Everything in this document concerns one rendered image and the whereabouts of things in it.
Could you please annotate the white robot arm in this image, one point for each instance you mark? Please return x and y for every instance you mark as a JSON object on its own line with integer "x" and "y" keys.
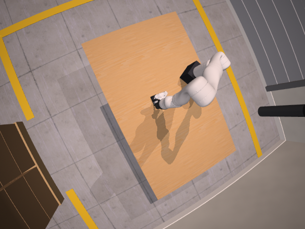
{"x": 199, "y": 89}

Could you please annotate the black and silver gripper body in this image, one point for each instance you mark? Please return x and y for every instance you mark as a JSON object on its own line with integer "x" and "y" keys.
{"x": 160, "y": 96}

